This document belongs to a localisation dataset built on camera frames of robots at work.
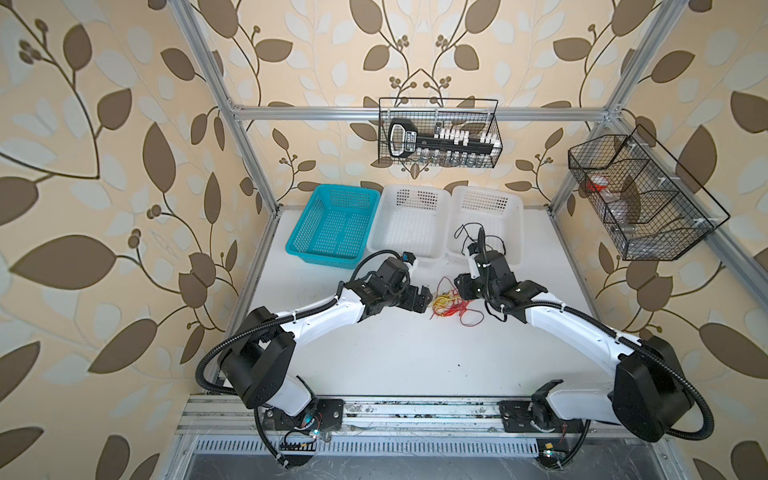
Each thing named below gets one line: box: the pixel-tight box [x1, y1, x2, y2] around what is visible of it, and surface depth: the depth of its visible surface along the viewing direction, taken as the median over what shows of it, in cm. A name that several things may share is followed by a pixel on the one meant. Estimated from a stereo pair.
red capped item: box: [586, 175, 609, 192], surface depth 84 cm
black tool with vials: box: [388, 118, 501, 165], surface depth 86 cm
